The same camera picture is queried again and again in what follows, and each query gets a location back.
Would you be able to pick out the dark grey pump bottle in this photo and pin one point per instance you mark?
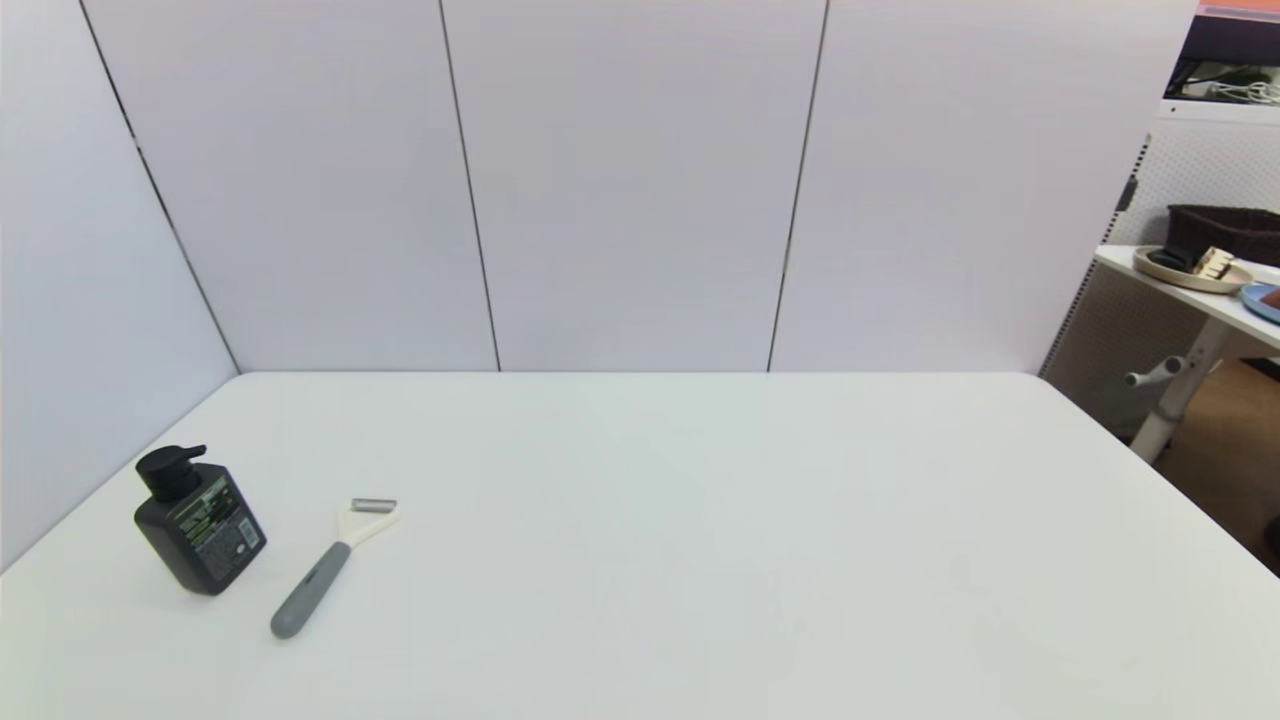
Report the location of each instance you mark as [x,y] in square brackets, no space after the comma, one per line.
[200,535]

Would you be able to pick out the black flat item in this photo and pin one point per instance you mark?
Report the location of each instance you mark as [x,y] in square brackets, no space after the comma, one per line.
[1170,259]

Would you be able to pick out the beige round plate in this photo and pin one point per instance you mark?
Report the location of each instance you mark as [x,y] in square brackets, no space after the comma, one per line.
[1190,277]

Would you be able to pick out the white side table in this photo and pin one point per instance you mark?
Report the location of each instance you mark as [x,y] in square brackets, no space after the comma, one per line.
[1200,300]

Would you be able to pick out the beige block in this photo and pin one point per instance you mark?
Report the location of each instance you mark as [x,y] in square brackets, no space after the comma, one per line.
[1216,264]

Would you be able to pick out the white pegboard panel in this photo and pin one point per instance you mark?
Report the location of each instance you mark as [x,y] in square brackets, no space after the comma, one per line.
[1200,160]

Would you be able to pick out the black woven basket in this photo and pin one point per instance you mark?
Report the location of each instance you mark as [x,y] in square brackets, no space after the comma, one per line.
[1240,230]

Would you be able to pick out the blue plate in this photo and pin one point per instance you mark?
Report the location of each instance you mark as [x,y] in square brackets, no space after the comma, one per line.
[1262,303]

